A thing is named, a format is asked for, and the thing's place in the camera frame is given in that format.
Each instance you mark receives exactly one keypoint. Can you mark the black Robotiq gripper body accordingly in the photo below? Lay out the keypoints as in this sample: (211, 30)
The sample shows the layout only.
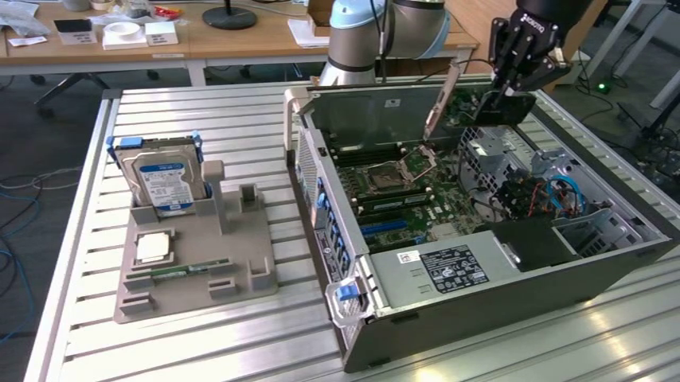
(547, 20)

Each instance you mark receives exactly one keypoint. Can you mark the green expansion card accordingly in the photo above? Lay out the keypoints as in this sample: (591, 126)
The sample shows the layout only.
(505, 113)

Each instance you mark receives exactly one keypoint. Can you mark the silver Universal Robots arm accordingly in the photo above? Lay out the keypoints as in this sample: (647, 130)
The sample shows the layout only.
(361, 47)

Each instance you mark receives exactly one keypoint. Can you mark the wooden cabinet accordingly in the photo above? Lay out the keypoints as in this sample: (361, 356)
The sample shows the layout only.
(479, 16)

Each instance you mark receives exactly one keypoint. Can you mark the black device with green light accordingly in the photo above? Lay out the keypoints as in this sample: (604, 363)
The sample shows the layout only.
(601, 86)

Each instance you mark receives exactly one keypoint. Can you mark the brown cardboard box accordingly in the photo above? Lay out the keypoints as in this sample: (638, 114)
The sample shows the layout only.
(318, 10)

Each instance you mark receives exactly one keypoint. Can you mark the white paper stack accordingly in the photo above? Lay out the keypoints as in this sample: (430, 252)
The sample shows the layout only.
(308, 36)

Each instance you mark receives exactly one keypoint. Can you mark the CPU socket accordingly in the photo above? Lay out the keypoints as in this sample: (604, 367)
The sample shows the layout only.
(382, 179)

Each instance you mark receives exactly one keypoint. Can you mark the silver disk bay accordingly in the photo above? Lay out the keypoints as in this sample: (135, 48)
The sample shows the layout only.
(605, 223)

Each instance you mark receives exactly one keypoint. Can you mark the RAM stick with white label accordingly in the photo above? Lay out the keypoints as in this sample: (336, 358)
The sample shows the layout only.
(393, 205)

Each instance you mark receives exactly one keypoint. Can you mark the black plastic air shroud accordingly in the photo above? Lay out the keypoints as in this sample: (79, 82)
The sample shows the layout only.
(531, 246)

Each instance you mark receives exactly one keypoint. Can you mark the green motherboard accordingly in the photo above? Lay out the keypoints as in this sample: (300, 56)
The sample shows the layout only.
(425, 223)

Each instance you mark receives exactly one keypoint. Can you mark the wooden desk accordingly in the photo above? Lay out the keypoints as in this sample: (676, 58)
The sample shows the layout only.
(250, 44)
(43, 53)

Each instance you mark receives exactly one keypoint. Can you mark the black round lamp base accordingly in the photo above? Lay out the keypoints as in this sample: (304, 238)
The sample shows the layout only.
(229, 20)

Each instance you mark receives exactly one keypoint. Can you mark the grey power supply unit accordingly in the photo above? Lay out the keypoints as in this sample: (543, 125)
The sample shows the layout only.
(404, 278)

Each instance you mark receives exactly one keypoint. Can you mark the red packet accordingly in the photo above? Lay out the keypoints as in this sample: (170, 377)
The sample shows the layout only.
(165, 12)

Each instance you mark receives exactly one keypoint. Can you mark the plain white box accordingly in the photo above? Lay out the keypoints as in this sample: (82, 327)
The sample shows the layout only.
(159, 33)

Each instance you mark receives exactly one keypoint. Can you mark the open dark PC case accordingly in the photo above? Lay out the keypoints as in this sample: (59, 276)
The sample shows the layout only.
(479, 318)

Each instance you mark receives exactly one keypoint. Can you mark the blue case latch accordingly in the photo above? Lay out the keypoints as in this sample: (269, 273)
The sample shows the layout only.
(345, 293)

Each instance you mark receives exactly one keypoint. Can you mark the flat white box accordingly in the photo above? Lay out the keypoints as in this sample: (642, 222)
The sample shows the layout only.
(127, 44)

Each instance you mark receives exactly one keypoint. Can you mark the white tape roll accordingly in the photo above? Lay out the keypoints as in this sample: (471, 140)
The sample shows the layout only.
(122, 28)

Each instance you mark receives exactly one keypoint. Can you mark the hard disk with blue caddy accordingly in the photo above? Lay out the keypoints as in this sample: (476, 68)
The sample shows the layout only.
(159, 179)

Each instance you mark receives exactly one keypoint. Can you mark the white box with black top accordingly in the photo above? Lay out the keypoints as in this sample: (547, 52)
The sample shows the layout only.
(74, 32)

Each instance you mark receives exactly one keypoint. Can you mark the silver CPU chip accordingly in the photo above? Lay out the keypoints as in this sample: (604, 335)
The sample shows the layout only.
(153, 248)

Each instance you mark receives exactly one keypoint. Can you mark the green RAM stick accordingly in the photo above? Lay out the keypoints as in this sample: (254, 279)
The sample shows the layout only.
(175, 271)

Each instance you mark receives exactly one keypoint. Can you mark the black office chair base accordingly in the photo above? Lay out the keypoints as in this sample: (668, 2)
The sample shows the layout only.
(58, 89)

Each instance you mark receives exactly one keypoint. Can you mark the grey plastic parts rack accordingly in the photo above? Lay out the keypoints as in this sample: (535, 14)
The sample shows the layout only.
(186, 294)

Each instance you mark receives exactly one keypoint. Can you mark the red and white card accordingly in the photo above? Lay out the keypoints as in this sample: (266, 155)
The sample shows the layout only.
(27, 41)

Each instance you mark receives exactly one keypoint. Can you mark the clear plastic bag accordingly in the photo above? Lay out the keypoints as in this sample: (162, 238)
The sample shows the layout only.
(22, 20)

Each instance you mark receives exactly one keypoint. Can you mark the white desk frame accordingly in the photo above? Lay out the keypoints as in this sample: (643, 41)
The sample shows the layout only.
(667, 89)

